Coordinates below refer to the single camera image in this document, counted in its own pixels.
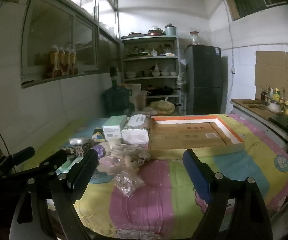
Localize yellow plastic bag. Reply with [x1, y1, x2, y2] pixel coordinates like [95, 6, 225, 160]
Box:
[150, 100, 175, 115]

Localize shallow orange-rimmed cardboard box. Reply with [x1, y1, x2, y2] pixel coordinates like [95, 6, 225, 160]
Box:
[147, 114, 245, 160]

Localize green tissue packet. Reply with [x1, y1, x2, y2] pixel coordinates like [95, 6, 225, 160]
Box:
[55, 155, 84, 175]

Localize row of white bowls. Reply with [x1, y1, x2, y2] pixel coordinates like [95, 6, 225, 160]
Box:
[124, 65, 178, 78]

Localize purple cloth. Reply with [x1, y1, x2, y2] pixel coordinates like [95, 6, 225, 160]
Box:
[90, 144, 107, 160]

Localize red pan with glass lid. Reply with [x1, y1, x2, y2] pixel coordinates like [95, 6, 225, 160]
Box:
[147, 26, 165, 36]

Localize colourful cartoon printed blanket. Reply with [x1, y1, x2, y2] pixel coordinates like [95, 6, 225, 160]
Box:
[21, 114, 288, 240]

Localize tan wrapped bundle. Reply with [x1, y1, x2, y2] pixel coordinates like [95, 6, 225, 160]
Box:
[136, 106, 157, 115]

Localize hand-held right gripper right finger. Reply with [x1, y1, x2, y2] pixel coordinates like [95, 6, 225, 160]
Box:
[183, 149, 274, 240]

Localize yellow snack bag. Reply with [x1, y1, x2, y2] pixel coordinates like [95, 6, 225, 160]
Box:
[91, 127, 106, 142]

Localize teal enamel pot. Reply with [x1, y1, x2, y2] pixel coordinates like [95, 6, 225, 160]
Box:
[164, 24, 177, 37]

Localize sliding glass window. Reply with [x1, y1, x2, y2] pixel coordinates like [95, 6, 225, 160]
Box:
[21, 0, 121, 88]

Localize clear plastic container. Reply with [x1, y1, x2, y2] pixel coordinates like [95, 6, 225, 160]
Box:
[135, 91, 148, 110]

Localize black cable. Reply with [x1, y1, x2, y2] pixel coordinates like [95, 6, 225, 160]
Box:
[0, 116, 11, 155]

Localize kitchen counter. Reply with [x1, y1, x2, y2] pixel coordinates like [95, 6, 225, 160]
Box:
[230, 97, 288, 155]

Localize black water jug pump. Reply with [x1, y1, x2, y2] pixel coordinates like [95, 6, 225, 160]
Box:
[109, 66, 119, 85]

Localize crinkled clear plastic bag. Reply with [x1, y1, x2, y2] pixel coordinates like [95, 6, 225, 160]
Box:
[114, 171, 145, 198]

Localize cardboard sheet on wall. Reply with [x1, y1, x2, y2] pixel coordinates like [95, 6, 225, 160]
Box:
[254, 51, 288, 110]

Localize beige plush doll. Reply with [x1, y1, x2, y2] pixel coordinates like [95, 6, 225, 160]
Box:
[99, 138, 150, 175]

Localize white metal shelf rack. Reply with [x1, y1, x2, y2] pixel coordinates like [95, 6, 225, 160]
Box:
[121, 36, 182, 112]

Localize floral tissue pack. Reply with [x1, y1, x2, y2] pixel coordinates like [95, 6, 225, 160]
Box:
[121, 114, 151, 144]

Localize mint green carton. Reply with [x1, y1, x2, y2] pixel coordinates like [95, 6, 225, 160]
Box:
[102, 116, 128, 140]

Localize black frying pans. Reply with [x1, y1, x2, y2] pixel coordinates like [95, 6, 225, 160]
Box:
[145, 85, 182, 96]

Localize dark grey refrigerator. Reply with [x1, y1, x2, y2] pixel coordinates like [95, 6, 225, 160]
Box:
[185, 44, 225, 115]

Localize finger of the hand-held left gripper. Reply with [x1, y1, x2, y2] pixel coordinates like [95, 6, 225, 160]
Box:
[1, 150, 68, 180]
[0, 146, 36, 173]

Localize leopard print cloth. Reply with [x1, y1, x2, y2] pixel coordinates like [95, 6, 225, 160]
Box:
[59, 142, 92, 157]

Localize glass jar with lid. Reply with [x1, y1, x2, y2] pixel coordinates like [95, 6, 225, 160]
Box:
[189, 31, 200, 45]

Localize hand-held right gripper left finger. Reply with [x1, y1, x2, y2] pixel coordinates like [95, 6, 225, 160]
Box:
[9, 149, 99, 240]

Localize orange drink bottle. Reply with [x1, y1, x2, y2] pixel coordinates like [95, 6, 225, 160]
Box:
[58, 46, 66, 77]
[46, 45, 59, 78]
[64, 47, 71, 75]
[70, 49, 78, 75]

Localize large blue water jug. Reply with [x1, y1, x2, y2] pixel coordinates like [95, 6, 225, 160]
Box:
[102, 84, 134, 118]

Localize white bowl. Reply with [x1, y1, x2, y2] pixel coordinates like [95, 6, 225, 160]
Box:
[267, 101, 284, 113]

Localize wooden cutting board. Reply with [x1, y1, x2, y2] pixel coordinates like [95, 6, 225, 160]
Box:
[231, 98, 272, 120]

